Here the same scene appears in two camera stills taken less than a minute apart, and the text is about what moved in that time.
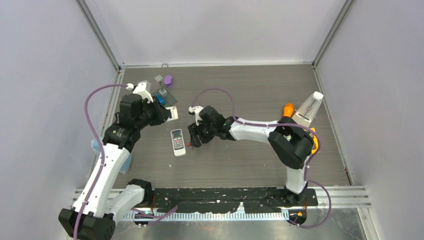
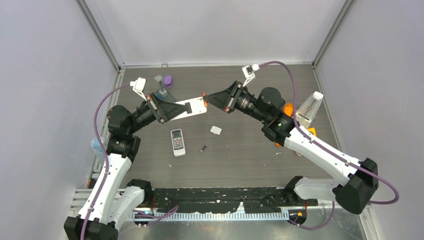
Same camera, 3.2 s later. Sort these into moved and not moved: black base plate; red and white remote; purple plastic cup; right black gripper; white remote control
Moved: right black gripper; red and white remote
Not moved: purple plastic cup; black base plate; white remote control
